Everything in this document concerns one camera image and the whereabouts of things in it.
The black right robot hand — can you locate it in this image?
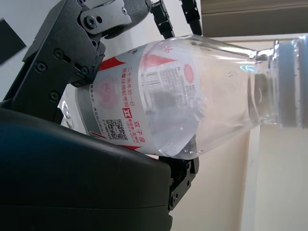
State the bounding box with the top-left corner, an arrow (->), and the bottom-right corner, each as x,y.
0,0 -> 203,231

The clear plastic water bottle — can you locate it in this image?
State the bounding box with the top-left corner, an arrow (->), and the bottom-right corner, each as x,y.
57,33 -> 308,161

